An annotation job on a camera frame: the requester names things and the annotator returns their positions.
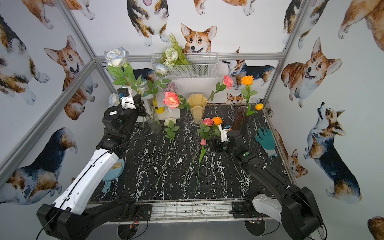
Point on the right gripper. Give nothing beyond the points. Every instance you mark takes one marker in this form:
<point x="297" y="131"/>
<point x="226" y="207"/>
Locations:
<point x="218" y="142"/>

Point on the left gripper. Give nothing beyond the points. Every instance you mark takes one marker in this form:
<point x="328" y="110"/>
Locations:
<point x="139" y="106"/>

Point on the pink tulip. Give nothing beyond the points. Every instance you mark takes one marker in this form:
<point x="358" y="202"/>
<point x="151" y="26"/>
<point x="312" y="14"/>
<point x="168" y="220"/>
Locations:
<point x="202" y="154"/>

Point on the orange tulip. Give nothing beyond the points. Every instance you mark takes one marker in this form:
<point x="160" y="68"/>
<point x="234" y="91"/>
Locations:
<point x="258" y="106"/>

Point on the pink rose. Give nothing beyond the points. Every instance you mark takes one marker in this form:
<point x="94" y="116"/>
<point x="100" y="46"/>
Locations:
<point x="176" y="101"/>
<point x="204" y="131"/>
<point x="225" y="84"/>

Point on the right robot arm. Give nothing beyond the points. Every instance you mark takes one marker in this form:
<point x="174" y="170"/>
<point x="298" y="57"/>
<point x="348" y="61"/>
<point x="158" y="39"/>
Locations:
<point x="294" y="208"/>

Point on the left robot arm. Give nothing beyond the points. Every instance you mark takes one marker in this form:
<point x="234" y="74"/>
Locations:
<point x="68" y="217"/>

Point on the dark red glass vase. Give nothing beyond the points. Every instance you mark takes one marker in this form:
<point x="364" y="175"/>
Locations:
<point x="240" y="123"/>

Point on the teal rubber glove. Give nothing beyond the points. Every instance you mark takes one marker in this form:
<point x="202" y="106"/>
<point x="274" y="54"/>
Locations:
<point x="266" y="140"/>

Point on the clear ribbed glass vase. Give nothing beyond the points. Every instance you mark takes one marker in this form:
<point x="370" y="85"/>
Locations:
<point x="153" y="120"/>

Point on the white tiered shelf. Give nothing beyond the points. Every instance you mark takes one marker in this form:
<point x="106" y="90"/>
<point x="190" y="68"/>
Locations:
<point x="168" y="113"/>

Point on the clear jar green lid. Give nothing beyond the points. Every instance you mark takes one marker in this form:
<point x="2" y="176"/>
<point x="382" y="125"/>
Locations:
<point x="144" y="85"/>

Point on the yellow bottle under shelf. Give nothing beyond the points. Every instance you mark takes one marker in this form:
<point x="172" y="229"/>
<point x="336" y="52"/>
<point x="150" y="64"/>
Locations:
<point x="157" y="109"/>

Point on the yellow fluted vase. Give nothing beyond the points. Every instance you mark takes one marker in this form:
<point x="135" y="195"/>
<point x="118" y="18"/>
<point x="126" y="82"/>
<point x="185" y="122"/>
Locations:
<point x="198" y="103"/>

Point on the small purple flower pot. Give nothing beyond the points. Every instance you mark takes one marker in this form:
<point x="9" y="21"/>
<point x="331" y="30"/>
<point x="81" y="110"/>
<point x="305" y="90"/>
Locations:
<point x="171" y="87"/>

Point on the green fern white flower bouquet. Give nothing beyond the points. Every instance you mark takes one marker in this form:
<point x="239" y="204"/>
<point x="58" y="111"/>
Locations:
<point x="174" y="55"/>

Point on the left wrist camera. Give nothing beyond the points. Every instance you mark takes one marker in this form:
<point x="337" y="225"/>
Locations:
<point x="126" y="99"/>

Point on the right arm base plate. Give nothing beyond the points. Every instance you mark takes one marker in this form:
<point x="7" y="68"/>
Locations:
<point x="243" y="209"/>

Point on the white wire wall basket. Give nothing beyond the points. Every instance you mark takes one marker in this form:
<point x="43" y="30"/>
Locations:
<point x="203" y="66"/>

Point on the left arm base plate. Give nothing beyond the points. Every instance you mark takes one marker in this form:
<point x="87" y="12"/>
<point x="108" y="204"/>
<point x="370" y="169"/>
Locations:
<point x="143" y="212"/>

